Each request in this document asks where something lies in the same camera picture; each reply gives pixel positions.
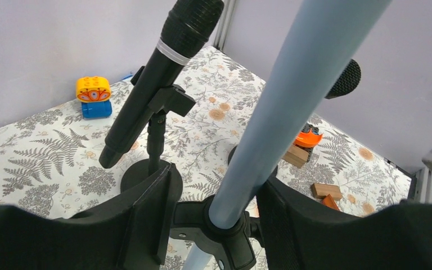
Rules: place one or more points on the orange curved toy block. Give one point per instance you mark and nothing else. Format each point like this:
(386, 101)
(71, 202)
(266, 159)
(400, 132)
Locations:
(307, 139)

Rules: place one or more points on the black microphone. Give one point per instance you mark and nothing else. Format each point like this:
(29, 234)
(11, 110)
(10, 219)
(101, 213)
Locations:
(186, 29)
(347, 82)

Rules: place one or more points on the floral patterned tablecloth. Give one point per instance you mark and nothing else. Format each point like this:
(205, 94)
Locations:
(49, 161)

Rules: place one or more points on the light blue music stand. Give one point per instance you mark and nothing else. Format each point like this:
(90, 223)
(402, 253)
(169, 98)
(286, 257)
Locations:
(320, 43)

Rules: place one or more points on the rear black microphone stand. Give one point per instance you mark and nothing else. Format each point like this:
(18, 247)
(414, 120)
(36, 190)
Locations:
(167, 99)

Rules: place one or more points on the tan toy brick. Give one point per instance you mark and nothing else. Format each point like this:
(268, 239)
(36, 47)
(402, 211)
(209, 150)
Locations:
(296, 156)

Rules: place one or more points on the yellow and blue toy figure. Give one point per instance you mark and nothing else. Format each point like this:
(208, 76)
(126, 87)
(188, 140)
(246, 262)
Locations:
(94, 94)

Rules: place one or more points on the gray toy baseplate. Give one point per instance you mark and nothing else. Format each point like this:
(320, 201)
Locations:
(308, 127)

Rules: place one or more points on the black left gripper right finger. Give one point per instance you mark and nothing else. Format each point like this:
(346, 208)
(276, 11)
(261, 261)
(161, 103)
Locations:
(301, 233)

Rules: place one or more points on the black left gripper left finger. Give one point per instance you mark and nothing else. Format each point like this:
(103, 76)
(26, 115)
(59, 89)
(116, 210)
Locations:
(129, 231)

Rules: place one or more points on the rear black microphone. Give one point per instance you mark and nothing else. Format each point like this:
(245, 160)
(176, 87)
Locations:
(186, 29)

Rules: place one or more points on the light brown toy brick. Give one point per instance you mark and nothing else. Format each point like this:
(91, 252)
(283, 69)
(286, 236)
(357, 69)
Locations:
(321, 190)

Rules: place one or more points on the front black microphone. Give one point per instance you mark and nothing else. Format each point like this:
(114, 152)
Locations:
(347, 82)

